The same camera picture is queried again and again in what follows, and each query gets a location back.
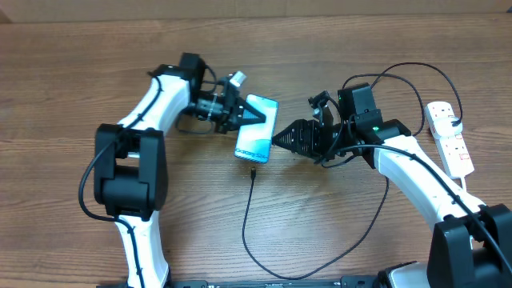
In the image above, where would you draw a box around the blue Samsung Galaxy smartphone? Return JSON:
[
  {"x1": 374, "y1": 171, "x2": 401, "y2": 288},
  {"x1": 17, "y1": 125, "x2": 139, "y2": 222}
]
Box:
[{"x1": 234, "y1": 94, "x2": 278, "y2": 163}]

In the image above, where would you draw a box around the black USB charging cable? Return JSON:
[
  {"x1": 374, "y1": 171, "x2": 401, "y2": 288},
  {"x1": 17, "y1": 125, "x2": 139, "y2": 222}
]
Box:
[{"x1": 241, "y1": 62, "x2": 464, "y2": 281}]

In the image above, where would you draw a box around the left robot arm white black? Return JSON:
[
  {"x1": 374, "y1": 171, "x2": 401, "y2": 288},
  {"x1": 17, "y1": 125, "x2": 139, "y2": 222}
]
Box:
[{"x1": 87, "y1": 53, "x2": 268, "y2": 288}]

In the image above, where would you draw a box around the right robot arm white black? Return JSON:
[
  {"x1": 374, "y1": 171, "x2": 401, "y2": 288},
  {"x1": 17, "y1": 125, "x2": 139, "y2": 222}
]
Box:
[{"x1": 272, "y1": 83, "x2": 511, "y2": 287}]

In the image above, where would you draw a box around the white charger plug adapter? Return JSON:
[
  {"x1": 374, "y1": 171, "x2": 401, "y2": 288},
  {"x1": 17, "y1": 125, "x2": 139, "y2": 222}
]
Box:
[{"x1": 431, "y1": 117, "x2": 463, "y2": 139}]

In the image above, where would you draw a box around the white power strip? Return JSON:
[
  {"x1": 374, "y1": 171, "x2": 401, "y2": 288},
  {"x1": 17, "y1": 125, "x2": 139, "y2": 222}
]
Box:
[{"x1": 425, "y1": 102, "x2": 474, "y2": 179}]

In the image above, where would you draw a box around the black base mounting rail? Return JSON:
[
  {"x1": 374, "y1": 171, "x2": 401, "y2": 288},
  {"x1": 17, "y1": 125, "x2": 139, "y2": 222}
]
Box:
[{"x1": 164, "y1": 275, "x2": 377, "y2": 288}]

